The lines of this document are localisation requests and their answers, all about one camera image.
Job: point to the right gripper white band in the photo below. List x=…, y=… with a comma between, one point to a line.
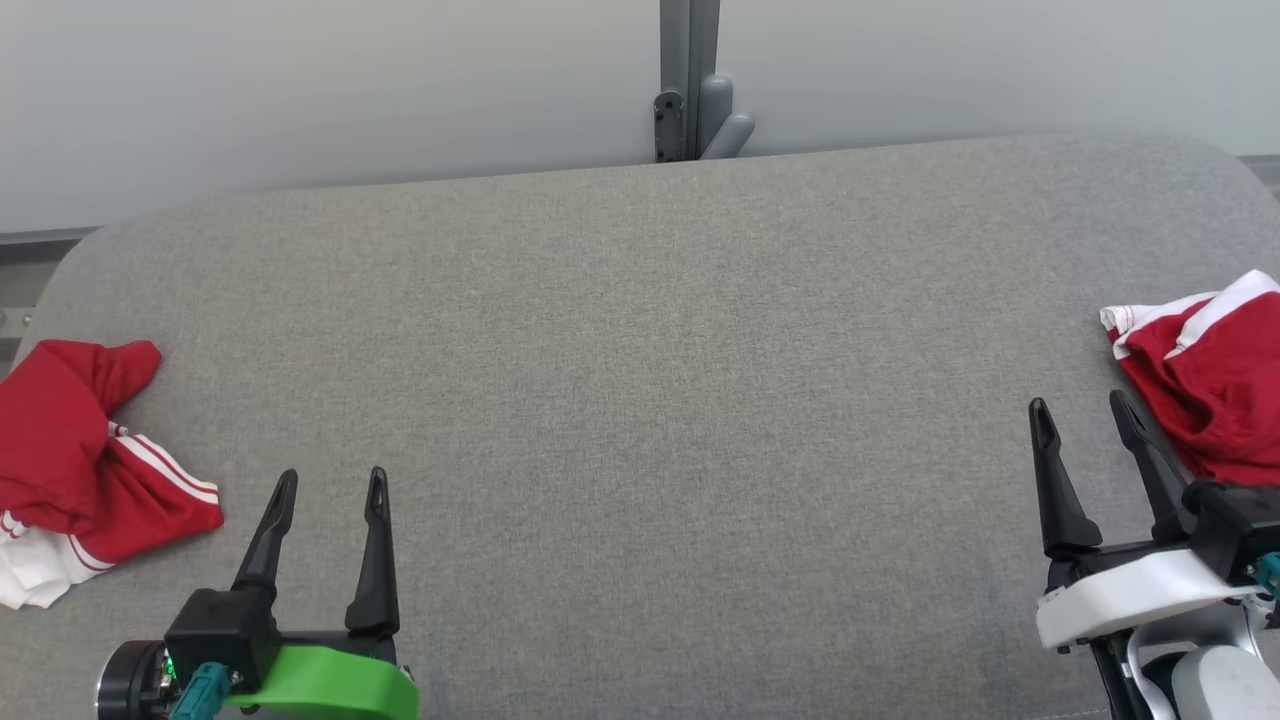
x=1130, y=595

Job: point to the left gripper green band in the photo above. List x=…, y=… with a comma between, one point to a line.
x=330, y=685

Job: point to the red shorts white side stripes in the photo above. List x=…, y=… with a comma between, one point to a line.
x=1220, y=390

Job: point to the red t-shirt white sleeves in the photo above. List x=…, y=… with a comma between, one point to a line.
x=60, y=440

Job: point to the grey fabric sofa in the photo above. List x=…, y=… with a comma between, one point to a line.
x=650, y=400

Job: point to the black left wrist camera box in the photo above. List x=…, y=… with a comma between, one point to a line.
x=215, y=630

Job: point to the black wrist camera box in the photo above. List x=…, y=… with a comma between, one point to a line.
x=215, y=630
x=1240, y=525

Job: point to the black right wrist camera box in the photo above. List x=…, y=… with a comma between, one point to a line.
x=1240, y=525

